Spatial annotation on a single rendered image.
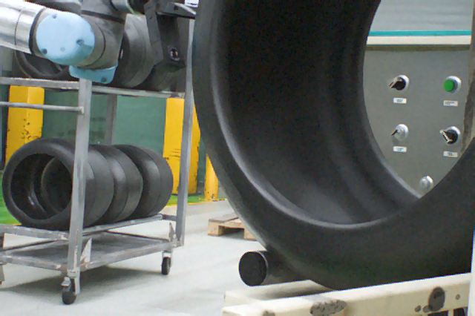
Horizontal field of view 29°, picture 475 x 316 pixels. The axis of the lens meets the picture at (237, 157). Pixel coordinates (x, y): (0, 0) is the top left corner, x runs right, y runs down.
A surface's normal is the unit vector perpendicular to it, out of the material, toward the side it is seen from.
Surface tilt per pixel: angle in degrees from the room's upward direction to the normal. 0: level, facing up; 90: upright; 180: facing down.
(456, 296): 90
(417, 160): 90
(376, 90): 90
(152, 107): 90
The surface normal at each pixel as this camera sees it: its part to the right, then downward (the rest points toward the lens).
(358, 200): 0.00, -0.61
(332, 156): 0.11, -0.40
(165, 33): 0.69, -0.32
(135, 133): -0.45, 0.01
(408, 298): 0.70, 0.09
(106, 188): 0.92, 0.04
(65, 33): -0.15, 0.04
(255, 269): -0.71, -0.01
